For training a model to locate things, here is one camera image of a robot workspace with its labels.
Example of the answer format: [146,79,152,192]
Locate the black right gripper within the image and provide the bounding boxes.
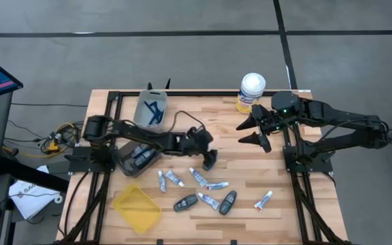
[235,104,285,154]

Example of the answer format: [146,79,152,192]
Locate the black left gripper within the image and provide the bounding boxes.
[184,126,218,172]

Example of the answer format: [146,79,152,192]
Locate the white travel toothpaste tube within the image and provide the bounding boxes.
[197,192,221,211]
[206,181,230,191]
[253,190,274,213]
[189,166,209,189]
[157,169,167,193]
[165,169,186,189]

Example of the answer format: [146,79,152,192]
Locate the Lysol wipes canister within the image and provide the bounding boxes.
[235,72,267,114]

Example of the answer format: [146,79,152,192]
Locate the light grey plastic bin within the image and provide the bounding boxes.
[133,89,168,129]

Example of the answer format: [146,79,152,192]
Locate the yellow plastic tray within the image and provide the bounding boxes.
[110,183,163,235]

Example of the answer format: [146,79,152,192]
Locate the dark grey plastic bin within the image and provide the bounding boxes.
[112,140,163,178]

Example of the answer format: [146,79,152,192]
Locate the black desk bar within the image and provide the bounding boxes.
[0,156,70,193]

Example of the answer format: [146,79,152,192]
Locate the white printed paper sheet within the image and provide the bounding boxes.
[7,165,61,221]

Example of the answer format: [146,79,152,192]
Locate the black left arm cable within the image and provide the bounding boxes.
[167,110,207,135]

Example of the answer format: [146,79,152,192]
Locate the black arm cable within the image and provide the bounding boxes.
[167,110,207,135]
[316,117,392,144]

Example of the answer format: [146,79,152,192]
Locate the black aluminium table frame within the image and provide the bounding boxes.
[55,90,352,245]

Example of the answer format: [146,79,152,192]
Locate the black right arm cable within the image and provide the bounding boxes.
[316,117,392,144]

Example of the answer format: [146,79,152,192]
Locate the yellow floor cable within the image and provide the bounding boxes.
[39,121,83,159]

